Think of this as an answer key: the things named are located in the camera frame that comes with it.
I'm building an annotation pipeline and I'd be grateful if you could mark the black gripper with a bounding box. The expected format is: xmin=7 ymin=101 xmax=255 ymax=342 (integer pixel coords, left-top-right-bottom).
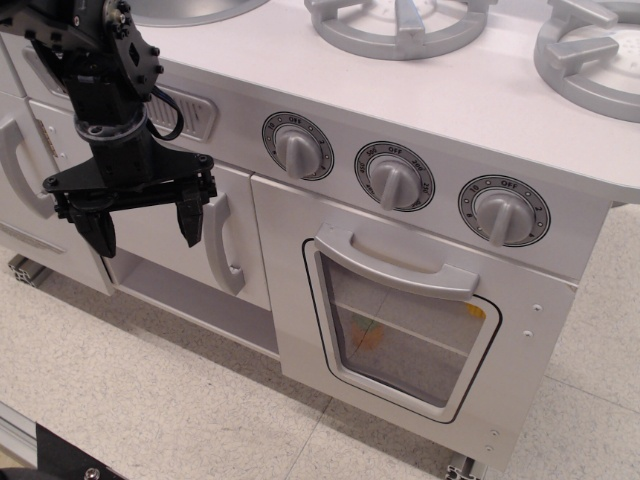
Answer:
xmin=43 ymin=119 xmax=217 ymax=258

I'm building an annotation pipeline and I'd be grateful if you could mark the white oven door with window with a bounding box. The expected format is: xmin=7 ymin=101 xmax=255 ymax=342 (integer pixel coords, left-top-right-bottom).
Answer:
xmin=252 ymin=176 xmax=575 ymax=470

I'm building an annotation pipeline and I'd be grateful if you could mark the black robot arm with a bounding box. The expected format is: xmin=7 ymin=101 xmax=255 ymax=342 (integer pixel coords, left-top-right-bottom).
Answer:
xmin=1 ymin=1 xmax=217 ymax=258

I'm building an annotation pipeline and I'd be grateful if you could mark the white cabinet door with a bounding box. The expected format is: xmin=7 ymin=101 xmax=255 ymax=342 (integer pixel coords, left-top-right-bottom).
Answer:
xmin=107 ymin=163 xmax=270 ymax=310

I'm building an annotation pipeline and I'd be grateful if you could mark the silver vent grille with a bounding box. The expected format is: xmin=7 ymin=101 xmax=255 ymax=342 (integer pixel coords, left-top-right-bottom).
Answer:
xmin=18 ymin=46 xmax=217 ymax=141

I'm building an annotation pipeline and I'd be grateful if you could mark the white left fridge door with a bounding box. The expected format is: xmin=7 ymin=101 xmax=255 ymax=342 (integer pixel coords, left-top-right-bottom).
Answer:
xmin=1 ymin=93 xmax=114 ymax=295

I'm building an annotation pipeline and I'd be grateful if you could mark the grey left stove knob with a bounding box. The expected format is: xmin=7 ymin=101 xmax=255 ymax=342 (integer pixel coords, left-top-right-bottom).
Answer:
xmin=262 ymin=111 xmax=334 ymax=181

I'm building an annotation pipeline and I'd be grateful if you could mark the grey stove knob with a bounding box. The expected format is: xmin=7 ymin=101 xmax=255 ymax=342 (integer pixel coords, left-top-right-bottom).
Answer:
xmin=458 ymin=175 xmax=551 ymax=248
xmin=262 ymin=111 xmax=334 ymax=181
xmin=354 ymin=141 xmax=435 ymax=212

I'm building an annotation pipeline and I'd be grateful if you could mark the silver sink basin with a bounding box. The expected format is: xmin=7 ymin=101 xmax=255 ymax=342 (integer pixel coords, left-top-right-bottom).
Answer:
xmin=129 ymin=0 xmax=267 ymax=27

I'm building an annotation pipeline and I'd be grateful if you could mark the aluminium extrusion bottom left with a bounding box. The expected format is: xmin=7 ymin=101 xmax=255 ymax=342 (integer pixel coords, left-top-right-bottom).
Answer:
xmin=1 ymin=403 xmax=38 ymax=467

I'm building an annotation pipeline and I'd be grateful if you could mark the grey middle stove knob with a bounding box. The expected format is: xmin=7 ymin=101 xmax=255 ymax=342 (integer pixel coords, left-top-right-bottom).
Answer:
xmin=354 ymin=141 xmax=435 ymax=212

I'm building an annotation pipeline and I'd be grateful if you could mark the orange toy fruit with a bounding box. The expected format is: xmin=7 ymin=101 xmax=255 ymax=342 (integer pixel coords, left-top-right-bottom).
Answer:
xmin=351 ymin=322 xmax=385 ymax=351

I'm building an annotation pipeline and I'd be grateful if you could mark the white toy kitchen body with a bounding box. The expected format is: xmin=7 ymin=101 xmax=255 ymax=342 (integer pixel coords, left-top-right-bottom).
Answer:
xmin=0 ymin=0 xmax=640 ymax=460

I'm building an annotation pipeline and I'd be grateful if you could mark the silver left burner grate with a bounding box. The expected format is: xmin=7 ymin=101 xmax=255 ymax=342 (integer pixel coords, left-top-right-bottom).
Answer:
xmin=305 ymin=1 xmax=495 ymax=61

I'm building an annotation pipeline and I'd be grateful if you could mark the silver burner grate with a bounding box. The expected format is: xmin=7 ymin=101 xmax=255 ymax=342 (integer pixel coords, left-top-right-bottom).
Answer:
xmin=305 ymin=1 xmax=495 ymax=61
xmin=534 ymin=1 xmax=639 ymax=123

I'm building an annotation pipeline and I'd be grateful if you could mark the grey right stove knob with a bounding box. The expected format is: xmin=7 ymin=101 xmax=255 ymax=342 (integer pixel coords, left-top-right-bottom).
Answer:
xmin=458 ymin=175 xmax=551 ymax=248

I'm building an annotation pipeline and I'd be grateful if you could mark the silver right burner grate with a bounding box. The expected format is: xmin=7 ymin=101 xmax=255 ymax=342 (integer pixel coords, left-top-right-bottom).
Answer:
xmin=534 ymin=1 xmax=639 ymax=123

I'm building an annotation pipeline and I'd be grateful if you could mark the silver cabinet door handle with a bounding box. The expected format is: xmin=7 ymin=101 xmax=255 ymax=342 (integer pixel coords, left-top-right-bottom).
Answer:
xmin=203 ymin=193 xmax=246 ymax=296

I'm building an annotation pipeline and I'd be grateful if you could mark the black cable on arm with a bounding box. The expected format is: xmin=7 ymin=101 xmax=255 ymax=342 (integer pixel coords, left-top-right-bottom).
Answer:
xmin=147 ymin=89 xmax=183 ymax=141

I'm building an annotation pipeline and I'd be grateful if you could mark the aluminium frame rail left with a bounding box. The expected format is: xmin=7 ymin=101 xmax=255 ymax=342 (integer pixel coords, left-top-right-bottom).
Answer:
xmin=8 ymin=255 xmax=52 ymax=288

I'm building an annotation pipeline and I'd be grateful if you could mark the aluminium frame rail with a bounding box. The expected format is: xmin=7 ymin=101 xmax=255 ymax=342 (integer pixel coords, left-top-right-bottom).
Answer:
xmin=445 ymin=453 xmax=488 ymax=480
xmin=8 ymin=255 xmax=52 ymax=288

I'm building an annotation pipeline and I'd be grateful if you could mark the silver left door handle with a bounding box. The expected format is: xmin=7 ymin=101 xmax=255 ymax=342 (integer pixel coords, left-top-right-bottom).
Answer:
xmin=1 ymin=119 xmax=54 ymax=219

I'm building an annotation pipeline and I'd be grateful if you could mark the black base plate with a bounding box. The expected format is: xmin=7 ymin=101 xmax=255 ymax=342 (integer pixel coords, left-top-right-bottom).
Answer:
xmin=35 ymin=424 xmax=125 ymax=480

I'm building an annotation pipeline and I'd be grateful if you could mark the silver oven door handle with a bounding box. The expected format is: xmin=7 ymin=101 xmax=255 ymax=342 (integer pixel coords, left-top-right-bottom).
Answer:
xmin=313 ymin=222 xmax=480 ymax=302

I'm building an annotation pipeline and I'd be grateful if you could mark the aluminium frame rail right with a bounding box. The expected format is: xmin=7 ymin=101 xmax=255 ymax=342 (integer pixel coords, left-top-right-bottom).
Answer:
xmin=445 ymin=453 xmax=488 ymax=480

